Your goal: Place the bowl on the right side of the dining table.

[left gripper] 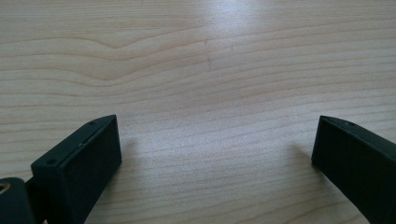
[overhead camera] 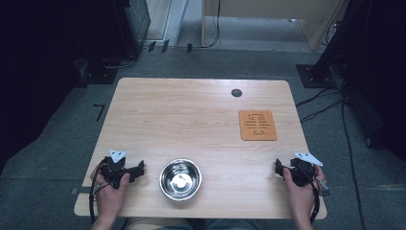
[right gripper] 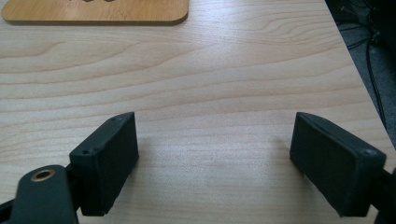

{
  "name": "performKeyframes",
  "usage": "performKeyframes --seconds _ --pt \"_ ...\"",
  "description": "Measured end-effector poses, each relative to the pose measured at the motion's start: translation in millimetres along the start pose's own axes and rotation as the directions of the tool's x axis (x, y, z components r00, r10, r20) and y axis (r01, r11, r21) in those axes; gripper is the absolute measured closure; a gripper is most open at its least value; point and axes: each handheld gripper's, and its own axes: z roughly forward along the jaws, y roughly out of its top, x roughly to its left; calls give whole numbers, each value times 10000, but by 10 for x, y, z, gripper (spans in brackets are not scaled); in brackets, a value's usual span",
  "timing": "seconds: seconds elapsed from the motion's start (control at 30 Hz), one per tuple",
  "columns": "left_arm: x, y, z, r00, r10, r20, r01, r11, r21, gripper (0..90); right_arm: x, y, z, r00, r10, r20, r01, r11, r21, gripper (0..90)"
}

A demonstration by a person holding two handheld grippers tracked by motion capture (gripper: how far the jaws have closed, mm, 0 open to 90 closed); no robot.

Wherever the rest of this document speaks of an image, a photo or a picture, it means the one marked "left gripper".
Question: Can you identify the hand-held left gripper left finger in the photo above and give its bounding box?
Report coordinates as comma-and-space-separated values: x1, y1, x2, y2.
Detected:
30, 114, 123, 224

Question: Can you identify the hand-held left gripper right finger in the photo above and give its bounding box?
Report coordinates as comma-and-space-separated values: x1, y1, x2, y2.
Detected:
310, 115, 396, 224

